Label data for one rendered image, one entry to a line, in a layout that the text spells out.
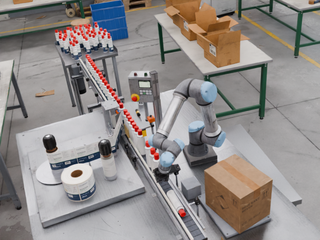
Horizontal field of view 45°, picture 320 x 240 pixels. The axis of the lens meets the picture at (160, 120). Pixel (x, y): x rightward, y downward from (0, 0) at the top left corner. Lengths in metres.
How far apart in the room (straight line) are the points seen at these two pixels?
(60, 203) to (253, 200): 1.20
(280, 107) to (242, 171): 2.84
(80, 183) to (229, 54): 2.36
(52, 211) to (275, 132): 2.82
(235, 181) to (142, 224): 0.62
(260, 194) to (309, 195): 1.64
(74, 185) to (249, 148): 1.28
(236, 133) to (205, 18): 2.10
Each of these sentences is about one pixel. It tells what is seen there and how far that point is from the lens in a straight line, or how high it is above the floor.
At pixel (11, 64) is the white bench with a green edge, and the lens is 5.06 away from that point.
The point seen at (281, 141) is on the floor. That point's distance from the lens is 4.42.
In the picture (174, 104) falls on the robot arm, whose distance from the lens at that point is 2.34.
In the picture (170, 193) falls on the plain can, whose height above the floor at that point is 0.93.
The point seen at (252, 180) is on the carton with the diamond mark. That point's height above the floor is 1.12.
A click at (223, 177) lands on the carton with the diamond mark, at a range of 2.21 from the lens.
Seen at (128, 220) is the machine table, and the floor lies 0.83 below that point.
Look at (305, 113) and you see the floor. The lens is 4.95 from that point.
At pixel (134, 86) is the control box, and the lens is 2.57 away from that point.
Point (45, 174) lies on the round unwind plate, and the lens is 2.84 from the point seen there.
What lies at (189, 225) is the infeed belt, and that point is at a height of 0.88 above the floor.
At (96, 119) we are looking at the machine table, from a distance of 3.41.
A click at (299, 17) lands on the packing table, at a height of 0.63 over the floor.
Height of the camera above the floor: 2.58
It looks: 32 degrees down
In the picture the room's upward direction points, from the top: 6 degrees counter-clockwise
